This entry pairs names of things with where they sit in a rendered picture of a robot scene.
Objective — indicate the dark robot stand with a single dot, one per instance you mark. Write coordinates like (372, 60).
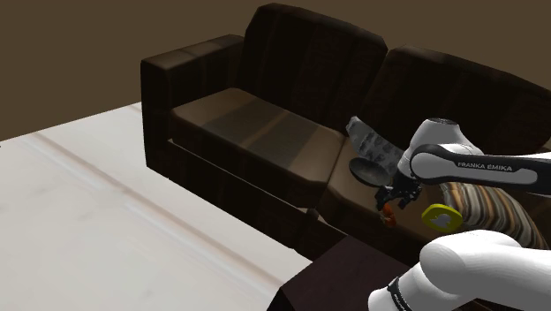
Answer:
(344, 280)

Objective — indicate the grey patterned tablet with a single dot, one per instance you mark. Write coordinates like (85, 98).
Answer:
(373, 144)

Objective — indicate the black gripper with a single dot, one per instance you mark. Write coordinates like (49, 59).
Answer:
(398, 192)

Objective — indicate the orange red small toy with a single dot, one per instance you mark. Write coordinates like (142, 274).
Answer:
(388, 215)

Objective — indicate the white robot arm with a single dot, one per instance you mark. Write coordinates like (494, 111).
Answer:
(469, 258)

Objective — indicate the dark brown sofa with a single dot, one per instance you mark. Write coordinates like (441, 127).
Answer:
(267, 133)

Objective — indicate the yellow round disc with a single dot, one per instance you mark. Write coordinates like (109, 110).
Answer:
(442, 218)

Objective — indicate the dark round bowl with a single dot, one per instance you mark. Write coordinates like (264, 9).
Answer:
(370, 171)

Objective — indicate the striped brown pillow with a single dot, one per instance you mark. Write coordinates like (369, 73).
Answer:
(490, 211)

